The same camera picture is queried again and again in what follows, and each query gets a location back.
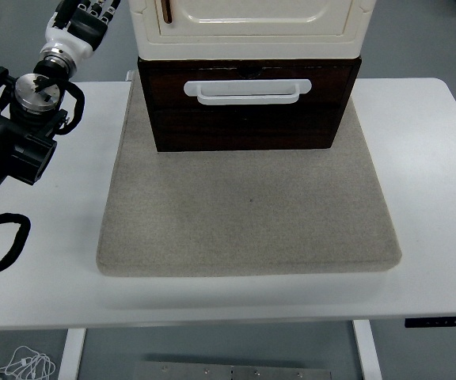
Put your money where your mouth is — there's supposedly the white cable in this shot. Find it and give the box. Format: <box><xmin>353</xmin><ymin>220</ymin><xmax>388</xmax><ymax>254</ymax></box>
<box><xmin>0</xmin><ymin>345</ymin><xmax>57</xmax><ymax>380</ymax></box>

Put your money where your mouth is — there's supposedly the dark wooden drawer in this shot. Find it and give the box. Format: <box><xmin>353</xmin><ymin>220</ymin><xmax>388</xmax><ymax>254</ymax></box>
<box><xmin>143</xmin><ymin>66</ymin><xmax>355</xmax><ymax>150</ymax></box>

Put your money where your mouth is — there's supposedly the beige fabric mat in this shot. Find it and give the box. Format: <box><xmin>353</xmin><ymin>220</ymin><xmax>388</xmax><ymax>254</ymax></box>
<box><xmin>95</xmin><ymin>78</ymin><xmax>403</xmax><ymax>278</ymax></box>

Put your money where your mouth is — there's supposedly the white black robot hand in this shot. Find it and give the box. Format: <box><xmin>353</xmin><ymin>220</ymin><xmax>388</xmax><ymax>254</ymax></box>
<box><xmin>43</xmin><ymin>0</ymin><xmax>122</xmax><ymax>61</ymax></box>

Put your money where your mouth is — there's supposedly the white drawer handle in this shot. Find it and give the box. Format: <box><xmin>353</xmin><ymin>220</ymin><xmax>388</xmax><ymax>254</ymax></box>
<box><xmin>183</xmin><ymin>78</ymin><xmax>313</xmax><ymax>107</ymax></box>

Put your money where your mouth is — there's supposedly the white table leg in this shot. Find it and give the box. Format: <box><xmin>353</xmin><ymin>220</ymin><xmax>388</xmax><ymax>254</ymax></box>
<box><xmin>352</xmin><ymin>319</ymin><xmax>383</xmax><ymax>380</ymax></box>
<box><xmin>57</xmin><ymin>328</ymin><xmax>88</xmax><ymax>380</ymax></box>

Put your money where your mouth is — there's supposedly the black table control panel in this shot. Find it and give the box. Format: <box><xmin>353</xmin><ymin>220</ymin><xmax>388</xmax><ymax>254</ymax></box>
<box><xmin>405</xmin><ymin>315</ymin><xmax>456</xmax><ymax>329</ymax></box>

